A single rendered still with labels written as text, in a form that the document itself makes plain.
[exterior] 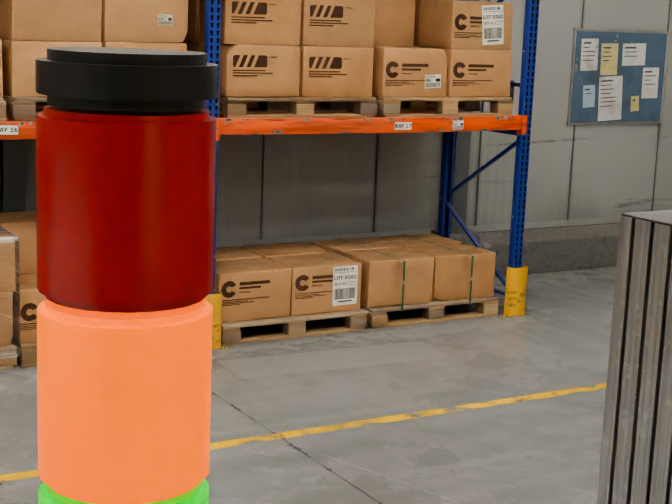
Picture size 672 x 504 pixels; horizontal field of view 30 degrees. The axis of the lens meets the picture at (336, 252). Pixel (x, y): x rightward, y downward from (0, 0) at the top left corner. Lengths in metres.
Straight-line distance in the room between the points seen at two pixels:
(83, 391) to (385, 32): 9.51
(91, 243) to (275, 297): 8.76
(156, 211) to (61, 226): 0.03
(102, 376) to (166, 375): 0.02
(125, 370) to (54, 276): 0.03
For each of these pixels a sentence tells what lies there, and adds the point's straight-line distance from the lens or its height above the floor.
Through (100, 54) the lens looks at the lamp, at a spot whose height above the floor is 2.34.
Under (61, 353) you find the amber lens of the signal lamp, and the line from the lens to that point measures 0.35.
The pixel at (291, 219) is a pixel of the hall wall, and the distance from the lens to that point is 10.52.
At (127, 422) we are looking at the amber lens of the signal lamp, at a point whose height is 2.24.
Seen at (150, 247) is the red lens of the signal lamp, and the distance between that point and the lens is 0.34.
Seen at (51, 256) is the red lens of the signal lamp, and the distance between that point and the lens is 0.35.
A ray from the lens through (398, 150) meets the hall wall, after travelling 10.97.
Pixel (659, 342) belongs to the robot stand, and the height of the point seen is 1.83.
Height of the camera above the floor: 2.35
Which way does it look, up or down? 11 degrees down
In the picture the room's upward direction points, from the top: 2 degrees clockwise
